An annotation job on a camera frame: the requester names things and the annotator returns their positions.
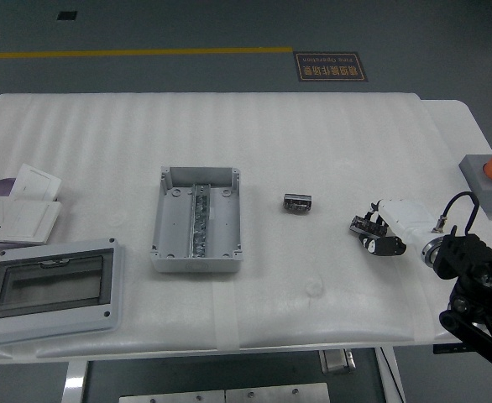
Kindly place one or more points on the grey cover with window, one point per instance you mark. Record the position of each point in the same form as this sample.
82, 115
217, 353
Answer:
53, 323

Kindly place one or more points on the metal rail in box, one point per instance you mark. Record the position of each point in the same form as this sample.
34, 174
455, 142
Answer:
200, 222

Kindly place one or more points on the white foam mat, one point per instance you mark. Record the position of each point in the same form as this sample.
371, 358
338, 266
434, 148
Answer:
271, 138

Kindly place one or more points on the black floor hatch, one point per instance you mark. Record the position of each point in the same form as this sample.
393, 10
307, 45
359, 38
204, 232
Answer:
66, 16

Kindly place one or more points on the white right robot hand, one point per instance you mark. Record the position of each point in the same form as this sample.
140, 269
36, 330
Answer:
405, 216

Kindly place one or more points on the grey open junction box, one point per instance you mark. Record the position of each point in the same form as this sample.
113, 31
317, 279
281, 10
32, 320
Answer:
174, 226

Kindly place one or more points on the black floor sign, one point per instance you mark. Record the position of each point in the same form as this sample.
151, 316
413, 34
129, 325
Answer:
330, 66

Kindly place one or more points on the black table control panel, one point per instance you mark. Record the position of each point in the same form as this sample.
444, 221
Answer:
449, 348

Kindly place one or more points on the white table leg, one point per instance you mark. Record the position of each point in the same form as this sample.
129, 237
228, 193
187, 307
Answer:
390, 378
74, 382

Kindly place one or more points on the white switch plate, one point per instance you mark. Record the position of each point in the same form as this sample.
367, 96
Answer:
36, 182
32, 220

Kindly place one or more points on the metal bracket under table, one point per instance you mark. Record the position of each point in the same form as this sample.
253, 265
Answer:
337, 362

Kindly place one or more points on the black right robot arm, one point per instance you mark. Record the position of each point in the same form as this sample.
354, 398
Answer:
468, 252

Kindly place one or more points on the grey metal plate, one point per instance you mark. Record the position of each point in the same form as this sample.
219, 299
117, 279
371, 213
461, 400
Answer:
172, 397
277, 394

